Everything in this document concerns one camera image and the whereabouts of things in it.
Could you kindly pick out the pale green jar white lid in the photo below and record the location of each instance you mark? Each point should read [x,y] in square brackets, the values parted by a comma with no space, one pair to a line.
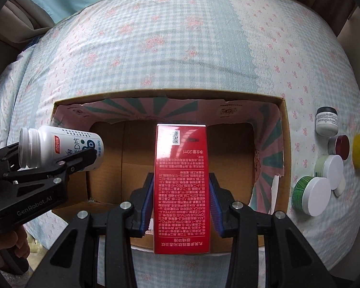
[330,167]

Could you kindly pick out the red rectangular carton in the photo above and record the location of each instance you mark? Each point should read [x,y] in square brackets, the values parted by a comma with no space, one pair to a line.
[181,210]

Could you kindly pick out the white earbuds case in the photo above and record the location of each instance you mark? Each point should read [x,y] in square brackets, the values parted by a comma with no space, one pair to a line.
[341,187]

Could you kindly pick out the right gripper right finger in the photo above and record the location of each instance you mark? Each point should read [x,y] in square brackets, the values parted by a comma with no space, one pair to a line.
[290,261]

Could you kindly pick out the checkered floral bed sheet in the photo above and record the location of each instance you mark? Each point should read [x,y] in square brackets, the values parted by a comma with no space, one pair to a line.
[254,72]

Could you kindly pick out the brown curtain left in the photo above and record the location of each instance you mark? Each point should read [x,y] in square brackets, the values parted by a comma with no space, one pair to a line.
[22,20]

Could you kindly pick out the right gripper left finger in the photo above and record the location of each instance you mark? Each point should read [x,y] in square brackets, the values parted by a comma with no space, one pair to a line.
[73,258]

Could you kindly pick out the open cardboard box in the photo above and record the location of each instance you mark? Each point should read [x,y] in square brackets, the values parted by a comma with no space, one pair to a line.
[248,144]

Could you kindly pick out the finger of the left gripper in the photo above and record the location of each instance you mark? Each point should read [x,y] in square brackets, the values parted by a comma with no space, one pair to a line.
[61,167]
[9,156]

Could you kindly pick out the white pill bottle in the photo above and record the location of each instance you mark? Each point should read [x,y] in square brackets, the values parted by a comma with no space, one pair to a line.
[36,147]

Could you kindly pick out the black lid white jar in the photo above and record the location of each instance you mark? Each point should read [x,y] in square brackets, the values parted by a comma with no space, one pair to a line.
[326,121]

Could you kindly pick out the red lid small jar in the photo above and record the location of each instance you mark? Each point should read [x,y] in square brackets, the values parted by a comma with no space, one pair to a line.
[339,145]

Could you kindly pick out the person left hand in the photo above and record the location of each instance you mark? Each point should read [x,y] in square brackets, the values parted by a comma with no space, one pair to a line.
[17,239]

